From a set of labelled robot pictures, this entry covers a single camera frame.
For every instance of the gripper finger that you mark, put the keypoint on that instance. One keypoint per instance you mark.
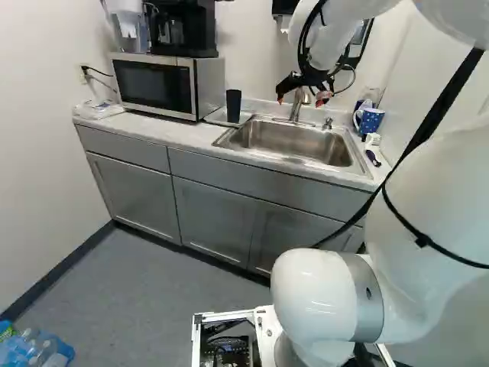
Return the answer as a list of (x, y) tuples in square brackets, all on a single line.
[(323, 96), (285, 86)]

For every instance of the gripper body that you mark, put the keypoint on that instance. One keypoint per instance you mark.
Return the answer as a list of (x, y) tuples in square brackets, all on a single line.
[(310, 75)]

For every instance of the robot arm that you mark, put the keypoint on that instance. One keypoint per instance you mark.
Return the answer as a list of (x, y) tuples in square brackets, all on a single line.
[(431, 183)]

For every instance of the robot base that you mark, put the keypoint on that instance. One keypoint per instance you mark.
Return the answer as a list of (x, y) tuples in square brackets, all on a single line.
[(225, 336)]

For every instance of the tall black cup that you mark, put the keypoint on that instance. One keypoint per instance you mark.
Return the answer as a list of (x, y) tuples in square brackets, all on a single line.
[(233, 107)]

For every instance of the metal tray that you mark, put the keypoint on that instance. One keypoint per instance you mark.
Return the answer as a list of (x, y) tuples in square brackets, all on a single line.
[(217, 116)]

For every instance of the metal tap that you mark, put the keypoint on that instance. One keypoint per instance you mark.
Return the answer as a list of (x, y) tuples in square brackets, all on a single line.
[(295, 109)]

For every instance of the small metal sink sprayer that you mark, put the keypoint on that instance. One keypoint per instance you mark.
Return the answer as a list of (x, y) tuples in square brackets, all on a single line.
[(327, 123)]

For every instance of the stainless steel sink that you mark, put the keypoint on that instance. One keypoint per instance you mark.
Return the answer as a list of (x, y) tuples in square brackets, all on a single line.
[(294, 143)]

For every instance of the blue dotted mug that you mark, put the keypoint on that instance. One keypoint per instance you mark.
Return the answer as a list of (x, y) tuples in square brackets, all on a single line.
[(372, 122)]

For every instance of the white dish brush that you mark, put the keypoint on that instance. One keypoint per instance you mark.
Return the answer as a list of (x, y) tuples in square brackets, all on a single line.
[(372, 140)]

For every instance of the paper towel dispenser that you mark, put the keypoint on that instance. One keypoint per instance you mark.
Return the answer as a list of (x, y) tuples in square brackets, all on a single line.
[(282, 13)]

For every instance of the dark blue brush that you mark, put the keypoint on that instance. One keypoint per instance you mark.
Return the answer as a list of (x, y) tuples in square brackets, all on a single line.
[(374, 158)]

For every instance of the black coffee machine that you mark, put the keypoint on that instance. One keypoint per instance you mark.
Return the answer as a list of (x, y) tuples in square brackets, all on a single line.
[(179, 28)]

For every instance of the stainless steel microwave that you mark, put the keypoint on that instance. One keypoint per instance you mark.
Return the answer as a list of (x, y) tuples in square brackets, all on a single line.
[(156, 86)]

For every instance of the grey kitchen counter with cabinets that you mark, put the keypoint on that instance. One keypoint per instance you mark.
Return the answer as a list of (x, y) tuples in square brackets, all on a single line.
[(198, 199)]

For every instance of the clear water filter pitcher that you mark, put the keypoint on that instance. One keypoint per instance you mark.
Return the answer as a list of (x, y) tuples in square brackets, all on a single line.
[(128, 26)]

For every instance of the white flat box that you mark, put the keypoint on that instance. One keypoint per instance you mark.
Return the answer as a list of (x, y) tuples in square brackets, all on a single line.
[(100, 108)]

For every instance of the pack of water bottles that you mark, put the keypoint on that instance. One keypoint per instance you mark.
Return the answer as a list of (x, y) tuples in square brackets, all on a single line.
[(30, 346)]

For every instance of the black framed wall dispenser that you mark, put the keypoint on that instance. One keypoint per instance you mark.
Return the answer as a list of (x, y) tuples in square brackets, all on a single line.
[(361, 36)]

